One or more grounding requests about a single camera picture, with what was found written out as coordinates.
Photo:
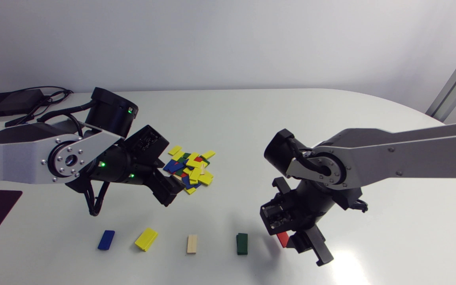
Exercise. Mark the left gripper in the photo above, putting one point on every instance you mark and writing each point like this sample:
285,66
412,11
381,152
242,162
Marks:
149,170

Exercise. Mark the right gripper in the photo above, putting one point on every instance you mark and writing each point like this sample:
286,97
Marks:
307,218

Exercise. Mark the red wooden block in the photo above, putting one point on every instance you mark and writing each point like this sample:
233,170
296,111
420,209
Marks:
283,239

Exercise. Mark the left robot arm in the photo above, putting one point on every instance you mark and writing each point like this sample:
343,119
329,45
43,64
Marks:
22,158

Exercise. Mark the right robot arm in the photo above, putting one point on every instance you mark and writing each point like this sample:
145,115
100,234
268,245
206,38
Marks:
390,150

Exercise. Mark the blue wooden block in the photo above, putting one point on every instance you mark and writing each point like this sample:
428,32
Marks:
187,182
168,165
176,168
106,240

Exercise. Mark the yellow wooden block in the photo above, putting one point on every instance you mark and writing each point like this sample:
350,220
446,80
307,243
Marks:
145,237
208,154
178,156
190,190
175,150

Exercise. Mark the pile of wooden blocks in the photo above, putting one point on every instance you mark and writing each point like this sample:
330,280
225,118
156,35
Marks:
194,163

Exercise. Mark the green wooden block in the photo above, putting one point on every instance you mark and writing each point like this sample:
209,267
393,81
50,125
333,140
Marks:
242,243

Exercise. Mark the pale wooden block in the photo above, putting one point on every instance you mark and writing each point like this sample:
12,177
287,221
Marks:
192,243

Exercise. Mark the black power brick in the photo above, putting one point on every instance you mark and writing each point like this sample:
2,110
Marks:
8,103

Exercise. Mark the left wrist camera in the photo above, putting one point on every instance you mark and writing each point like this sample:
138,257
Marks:
147,142

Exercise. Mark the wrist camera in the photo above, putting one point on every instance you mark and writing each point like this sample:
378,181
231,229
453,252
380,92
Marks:
147,142
275,217

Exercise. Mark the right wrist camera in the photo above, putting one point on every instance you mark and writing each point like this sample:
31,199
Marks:
275,217

